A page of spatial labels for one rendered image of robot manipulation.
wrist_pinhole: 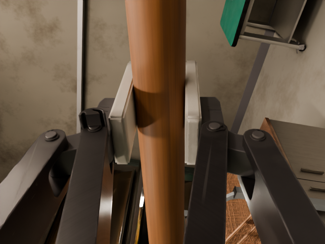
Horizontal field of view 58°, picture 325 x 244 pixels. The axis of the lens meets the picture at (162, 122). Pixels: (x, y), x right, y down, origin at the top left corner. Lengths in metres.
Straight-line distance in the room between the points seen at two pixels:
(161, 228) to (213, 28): 3.79
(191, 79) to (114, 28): 3.85
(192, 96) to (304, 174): 1.76
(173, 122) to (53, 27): 4.09
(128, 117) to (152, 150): 0.04
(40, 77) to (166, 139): 4.43
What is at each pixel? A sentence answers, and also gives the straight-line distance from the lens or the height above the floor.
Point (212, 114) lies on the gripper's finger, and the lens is 0.15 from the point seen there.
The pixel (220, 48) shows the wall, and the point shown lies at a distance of 4.06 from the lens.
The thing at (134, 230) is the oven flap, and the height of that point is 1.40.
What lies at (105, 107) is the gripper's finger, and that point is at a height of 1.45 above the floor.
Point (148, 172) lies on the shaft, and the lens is 0.19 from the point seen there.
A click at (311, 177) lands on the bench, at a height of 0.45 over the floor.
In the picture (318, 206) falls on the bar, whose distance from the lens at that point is 1.67.
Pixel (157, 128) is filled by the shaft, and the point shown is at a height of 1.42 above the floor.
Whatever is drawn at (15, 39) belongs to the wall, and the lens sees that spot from 4.51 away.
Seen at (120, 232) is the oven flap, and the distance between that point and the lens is 1.92.
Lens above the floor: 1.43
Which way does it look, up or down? 3 degrees down
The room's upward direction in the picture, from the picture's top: 81 degrees counter-clockwise
